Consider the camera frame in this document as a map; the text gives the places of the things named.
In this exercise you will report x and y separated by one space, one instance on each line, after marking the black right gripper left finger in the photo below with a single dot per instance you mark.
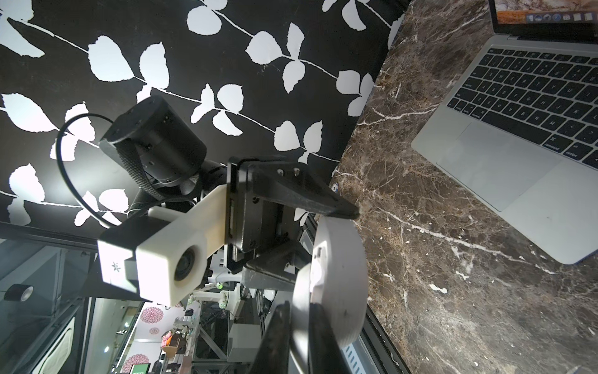
273 354

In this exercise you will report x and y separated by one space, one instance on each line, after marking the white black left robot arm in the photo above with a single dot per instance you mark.
188 207

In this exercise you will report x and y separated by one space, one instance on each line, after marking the white wireless mouse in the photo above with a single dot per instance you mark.
336 279

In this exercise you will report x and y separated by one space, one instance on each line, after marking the silver open laptop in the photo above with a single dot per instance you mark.
519 130

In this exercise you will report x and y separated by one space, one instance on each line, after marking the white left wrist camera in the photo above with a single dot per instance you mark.
162 256

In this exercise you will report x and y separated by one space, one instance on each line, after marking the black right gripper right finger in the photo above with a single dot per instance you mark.
324 354

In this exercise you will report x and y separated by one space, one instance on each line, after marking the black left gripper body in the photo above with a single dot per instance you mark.
255 223

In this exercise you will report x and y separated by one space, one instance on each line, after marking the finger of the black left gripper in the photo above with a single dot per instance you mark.
293 184
277 268

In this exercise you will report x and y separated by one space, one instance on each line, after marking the white slotted cable duct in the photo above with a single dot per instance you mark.
358 358

